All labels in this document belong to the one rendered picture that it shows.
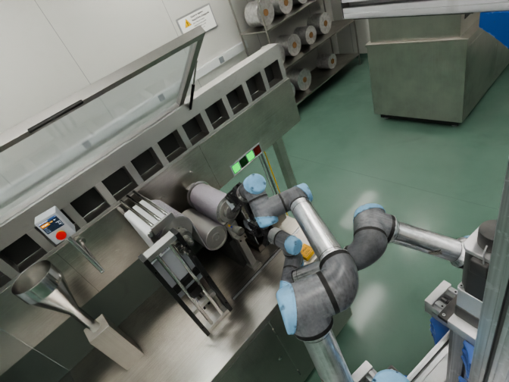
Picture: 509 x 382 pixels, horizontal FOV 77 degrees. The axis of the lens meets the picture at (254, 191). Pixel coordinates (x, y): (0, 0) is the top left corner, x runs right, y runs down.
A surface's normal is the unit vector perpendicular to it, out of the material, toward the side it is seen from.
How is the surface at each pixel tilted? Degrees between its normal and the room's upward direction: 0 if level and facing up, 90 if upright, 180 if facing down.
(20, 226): 90
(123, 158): 90
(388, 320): 0
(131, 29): 90
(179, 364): 0
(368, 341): 0
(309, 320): 69
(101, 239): 90
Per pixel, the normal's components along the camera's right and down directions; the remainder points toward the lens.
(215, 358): -0.33, -0.74
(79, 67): 0.66, 0.27
